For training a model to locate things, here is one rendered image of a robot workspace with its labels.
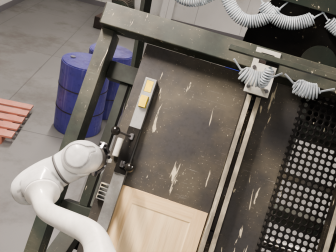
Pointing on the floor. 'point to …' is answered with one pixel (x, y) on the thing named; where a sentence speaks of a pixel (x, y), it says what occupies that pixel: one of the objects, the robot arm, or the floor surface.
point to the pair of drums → (127, 55)
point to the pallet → (12, 117)
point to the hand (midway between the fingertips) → (106, 159)
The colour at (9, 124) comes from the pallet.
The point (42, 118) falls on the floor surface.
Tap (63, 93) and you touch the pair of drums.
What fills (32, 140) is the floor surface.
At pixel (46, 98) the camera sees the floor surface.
